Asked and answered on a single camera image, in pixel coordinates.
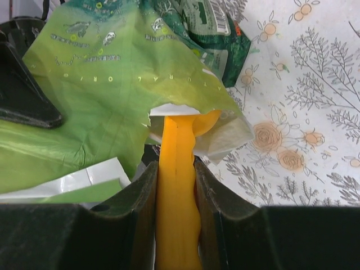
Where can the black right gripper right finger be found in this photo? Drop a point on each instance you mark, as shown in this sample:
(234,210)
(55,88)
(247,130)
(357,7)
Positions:
(238,235)

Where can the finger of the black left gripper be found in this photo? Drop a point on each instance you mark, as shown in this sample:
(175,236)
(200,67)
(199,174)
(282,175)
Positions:
(22,100)

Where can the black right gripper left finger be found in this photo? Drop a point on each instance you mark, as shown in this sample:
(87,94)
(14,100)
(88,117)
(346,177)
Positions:
(116,234)

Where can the orange plastic scoop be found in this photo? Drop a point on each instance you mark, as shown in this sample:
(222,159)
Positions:
(177,217)

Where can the green litter bag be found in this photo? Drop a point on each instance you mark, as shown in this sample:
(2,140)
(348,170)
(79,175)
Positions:
(115,70)

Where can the floral patterned table mat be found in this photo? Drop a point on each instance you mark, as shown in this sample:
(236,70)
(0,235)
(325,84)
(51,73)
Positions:
(299,89)

